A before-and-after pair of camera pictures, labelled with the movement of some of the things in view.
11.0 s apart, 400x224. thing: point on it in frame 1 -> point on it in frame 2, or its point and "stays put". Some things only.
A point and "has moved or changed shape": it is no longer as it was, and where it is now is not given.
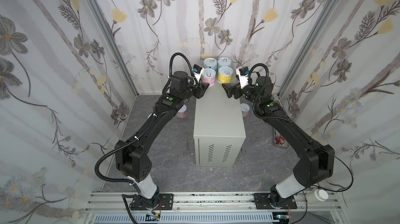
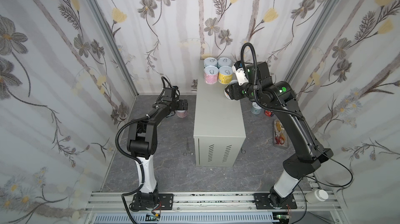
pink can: (245, 108) has moved or changed shape
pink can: (208, 75) has moved or changed shape
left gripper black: (199, 91) -> (181, 104)
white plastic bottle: (316, 196) stays put
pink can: (182, 112) stays put
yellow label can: (225, 74) stays put
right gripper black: (234, 89) stays put
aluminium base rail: (108, 207) stays put
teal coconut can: (223, 62) stays put
